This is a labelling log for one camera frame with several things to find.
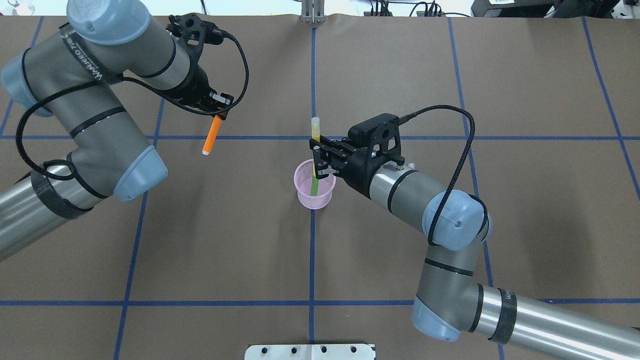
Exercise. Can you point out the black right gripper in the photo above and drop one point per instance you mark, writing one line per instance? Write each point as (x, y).
(358, 169)

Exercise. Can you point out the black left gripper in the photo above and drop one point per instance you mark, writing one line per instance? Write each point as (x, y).
(194, 85)

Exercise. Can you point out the green marker pen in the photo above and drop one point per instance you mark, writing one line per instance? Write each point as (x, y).
(314, 188)

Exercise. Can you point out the yellow marker pen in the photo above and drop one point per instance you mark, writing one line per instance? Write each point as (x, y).
(315, 135)

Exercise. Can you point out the orange marker pen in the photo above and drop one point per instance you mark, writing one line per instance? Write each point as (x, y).
(211, 137)

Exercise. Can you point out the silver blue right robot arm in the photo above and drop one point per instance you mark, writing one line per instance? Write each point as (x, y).
(448, 300)

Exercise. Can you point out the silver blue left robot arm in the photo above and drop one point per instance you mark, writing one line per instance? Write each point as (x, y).
(70, 76)

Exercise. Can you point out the pink mesh pen holder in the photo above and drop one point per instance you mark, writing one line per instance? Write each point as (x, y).
(302, 182)

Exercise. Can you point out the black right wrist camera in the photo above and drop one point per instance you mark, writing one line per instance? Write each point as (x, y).
(380, 138)

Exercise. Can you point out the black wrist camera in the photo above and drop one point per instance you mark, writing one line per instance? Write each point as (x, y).
(193, 33)
(380, 138)

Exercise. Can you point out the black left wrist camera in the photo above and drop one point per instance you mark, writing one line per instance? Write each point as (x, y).
(193, 33)

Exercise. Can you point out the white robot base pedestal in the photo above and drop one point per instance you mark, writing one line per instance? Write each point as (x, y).
(323, 351)

